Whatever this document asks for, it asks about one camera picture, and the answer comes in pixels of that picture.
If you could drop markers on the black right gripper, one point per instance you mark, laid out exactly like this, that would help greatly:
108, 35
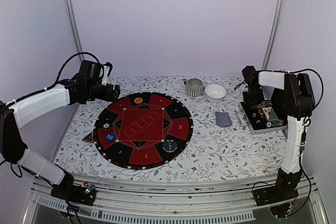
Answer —
249, 102

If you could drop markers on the boxed playing card deck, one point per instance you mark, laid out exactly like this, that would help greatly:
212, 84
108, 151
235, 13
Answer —
269, 114

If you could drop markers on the orange big blind button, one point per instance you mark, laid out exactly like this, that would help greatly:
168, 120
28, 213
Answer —
138, 100

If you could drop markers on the blue playing card deck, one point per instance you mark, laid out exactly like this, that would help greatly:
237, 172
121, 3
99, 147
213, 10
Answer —
223, 119

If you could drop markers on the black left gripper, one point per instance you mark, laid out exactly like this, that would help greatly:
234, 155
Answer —
108, 96

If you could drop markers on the blue small blind button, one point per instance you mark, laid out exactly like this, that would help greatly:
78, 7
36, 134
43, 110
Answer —
110, 137

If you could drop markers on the aluminium front rail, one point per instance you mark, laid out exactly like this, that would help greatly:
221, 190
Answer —
127, 201

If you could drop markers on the aluminium frame post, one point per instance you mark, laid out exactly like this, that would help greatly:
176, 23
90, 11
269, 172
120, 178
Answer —
273, 33
73, 24

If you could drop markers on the white ceramic bowl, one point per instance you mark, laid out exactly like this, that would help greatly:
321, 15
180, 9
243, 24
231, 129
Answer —
214, 93

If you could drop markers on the striped grey ceramic mug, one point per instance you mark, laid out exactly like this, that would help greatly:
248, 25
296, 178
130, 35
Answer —
194, 87

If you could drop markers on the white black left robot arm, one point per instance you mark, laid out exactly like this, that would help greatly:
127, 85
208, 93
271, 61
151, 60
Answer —
88, 84

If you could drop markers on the right aluminium frame post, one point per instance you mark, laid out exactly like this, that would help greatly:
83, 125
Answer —
273, 33

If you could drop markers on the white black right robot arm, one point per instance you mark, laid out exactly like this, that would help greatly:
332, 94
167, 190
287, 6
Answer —
299, 104

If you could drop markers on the red black chip stack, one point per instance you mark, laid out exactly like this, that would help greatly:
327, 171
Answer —
106, 127

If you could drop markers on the round red black poker mat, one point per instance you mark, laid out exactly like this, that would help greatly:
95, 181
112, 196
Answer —
141, 129

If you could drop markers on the left aluminium frame post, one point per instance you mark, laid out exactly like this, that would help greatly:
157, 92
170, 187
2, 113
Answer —
73, 24

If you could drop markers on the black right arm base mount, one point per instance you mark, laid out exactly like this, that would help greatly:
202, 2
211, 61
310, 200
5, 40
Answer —
284, 198

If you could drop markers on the aluminium poker chip case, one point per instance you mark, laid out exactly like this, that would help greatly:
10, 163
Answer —
255, 119

